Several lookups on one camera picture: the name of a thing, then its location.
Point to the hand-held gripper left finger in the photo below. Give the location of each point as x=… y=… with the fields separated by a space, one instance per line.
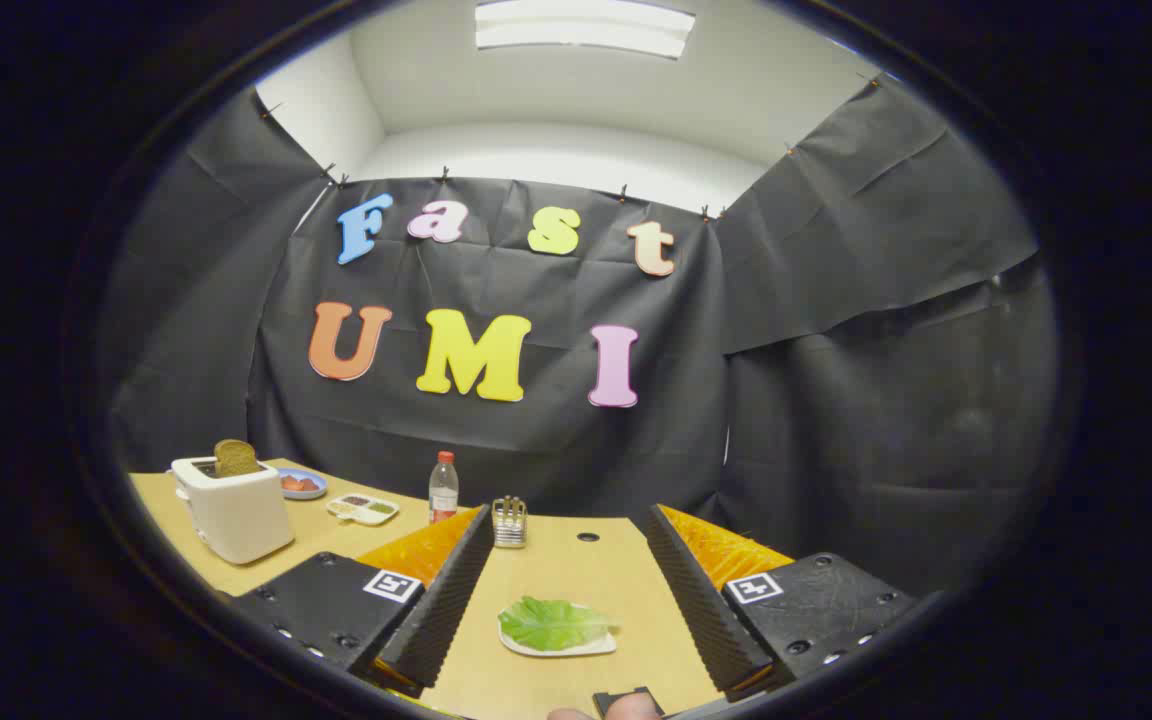
x=441 y=610

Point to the green lettuce leaf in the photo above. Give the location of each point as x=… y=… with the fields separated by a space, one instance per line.
x=551 y=622

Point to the metal mesh cutlery holder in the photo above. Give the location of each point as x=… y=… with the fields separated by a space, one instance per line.
x=509 y=530

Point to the brown bread slice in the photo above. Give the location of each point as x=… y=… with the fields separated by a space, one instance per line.
x=234 y=458

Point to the white compartment seed tray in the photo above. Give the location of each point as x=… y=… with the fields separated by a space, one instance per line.
x=388 y=515

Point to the small blue plate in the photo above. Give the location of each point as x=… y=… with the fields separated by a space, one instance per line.
x=311 y=494

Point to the red sausage pieces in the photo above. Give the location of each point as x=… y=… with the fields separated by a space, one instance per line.
x=301 y=484

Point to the white rectangular tray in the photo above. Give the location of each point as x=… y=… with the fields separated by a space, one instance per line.
x=576 y=650

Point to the white toaster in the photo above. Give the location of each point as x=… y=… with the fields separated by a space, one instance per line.
x=236 y=515

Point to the ceiling light panel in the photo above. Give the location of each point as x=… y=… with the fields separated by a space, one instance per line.
x=586 y=28

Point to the clear bottle red cap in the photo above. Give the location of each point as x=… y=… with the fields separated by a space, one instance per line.
x=443 y=495

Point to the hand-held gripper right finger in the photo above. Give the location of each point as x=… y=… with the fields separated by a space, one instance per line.
x=706 y=610

